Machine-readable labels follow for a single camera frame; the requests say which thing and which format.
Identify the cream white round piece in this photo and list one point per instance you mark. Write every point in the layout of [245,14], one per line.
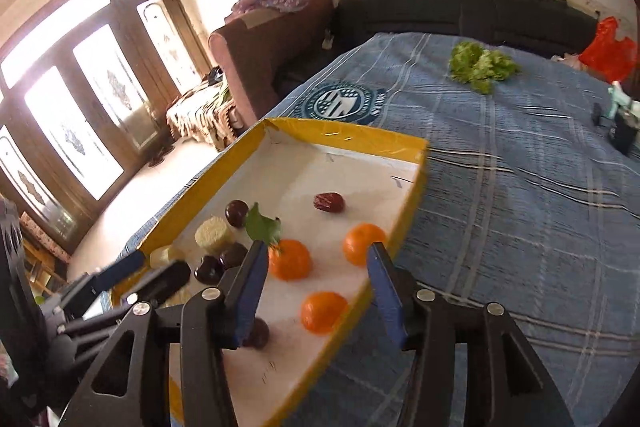
[166,255]

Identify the yellow rimmed white tray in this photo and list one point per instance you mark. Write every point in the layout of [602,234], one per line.
[320,172]

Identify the dark purple plum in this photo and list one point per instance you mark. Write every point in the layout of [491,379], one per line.
[207,270]
[234,255]
[259,333]
[236,212]

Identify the wooden glass doors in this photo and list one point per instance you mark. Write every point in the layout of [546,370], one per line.
[75,107]

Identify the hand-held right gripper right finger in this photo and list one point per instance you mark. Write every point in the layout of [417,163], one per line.
[387,302]

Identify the plain orange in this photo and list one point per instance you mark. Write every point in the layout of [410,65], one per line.
[364,245]
[324,313]

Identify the red date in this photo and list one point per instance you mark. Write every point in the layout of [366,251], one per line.
[328,202]

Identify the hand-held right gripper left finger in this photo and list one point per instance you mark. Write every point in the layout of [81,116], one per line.
[250,297]

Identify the black square container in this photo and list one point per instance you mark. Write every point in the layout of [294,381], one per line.
[627,132]

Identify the green lettuce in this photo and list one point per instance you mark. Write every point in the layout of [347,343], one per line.
[480,67]

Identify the red plastic bag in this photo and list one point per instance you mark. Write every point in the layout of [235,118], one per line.
[607,49]

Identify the pale yellow corn cob piece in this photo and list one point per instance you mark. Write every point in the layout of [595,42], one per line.
[215,235]

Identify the orange with green leaf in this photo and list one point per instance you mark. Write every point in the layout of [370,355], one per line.
[291,263]

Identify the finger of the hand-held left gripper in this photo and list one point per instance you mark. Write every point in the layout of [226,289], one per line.
[120,265]
[160,279]

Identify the brown patterned cloth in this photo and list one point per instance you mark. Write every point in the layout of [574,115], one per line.
[200,117]

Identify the brown sofa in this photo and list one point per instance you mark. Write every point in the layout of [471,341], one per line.
[260,57]

